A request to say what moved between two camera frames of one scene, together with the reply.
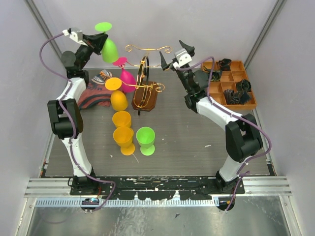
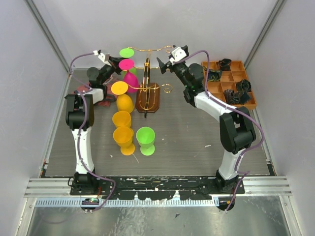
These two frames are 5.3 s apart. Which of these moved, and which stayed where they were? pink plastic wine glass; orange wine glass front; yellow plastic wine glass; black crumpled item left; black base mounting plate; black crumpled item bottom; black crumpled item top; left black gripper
Moved: left black gripper; yellow plastic wine glass; pink plastic wine glass
Stayed: orange wine glass front; black crumpled item top; black base mounting plate; black crumpled item bottom; black crumpled item left
